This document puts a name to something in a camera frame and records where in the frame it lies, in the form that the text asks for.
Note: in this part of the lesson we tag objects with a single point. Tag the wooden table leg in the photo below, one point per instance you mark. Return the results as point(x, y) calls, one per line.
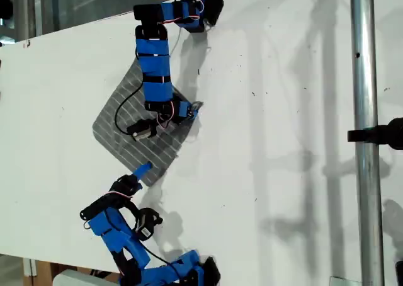
point(44, 275)

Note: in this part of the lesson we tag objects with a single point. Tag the grey striped towel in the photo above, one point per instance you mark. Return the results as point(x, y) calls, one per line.
point(126, 153)

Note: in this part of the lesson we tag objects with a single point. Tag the black round object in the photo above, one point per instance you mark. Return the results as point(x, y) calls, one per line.
point(4, 7)

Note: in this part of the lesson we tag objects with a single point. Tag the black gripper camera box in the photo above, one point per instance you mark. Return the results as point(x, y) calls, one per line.
point(145, 224)
point(141, 131)

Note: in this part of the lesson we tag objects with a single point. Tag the black clamp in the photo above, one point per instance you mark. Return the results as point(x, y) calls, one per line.
point(390, 133)

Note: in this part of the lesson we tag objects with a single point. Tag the steel post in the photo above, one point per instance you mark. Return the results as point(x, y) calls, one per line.
point(365, 78)

